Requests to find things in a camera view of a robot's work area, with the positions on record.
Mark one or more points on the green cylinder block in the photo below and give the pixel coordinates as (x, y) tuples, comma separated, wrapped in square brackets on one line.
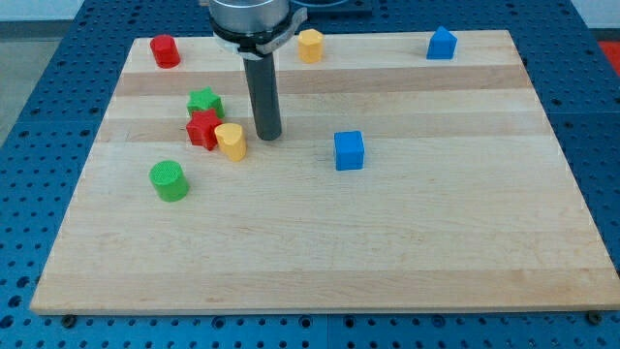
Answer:
[(169, 181)]

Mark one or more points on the blue pentagon block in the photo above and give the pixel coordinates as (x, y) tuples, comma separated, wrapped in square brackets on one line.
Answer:
[(442, 45)]

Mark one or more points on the red star block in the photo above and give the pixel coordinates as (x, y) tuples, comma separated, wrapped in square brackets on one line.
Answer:
[(201, 127)]

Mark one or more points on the red cylinder block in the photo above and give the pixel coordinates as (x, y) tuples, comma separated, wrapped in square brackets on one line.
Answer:
[(165, 52)]

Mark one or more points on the yellow heart block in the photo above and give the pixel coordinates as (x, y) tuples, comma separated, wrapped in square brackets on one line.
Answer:
[(231, 140)]

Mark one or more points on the green star block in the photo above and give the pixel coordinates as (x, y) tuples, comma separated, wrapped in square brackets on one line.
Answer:
[(204, 100)]

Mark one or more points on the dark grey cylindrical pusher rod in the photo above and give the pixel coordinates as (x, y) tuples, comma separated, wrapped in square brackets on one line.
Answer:
[(262, 87)]

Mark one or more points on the yellow hexagon block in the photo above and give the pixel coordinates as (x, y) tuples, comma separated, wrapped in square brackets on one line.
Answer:
[(310, 45)]

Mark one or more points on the wooden board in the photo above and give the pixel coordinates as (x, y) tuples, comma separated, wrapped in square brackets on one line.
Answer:
[(465, 202)]

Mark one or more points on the blue cube block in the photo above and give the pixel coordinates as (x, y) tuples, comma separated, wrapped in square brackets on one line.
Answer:
[(349, 150)]

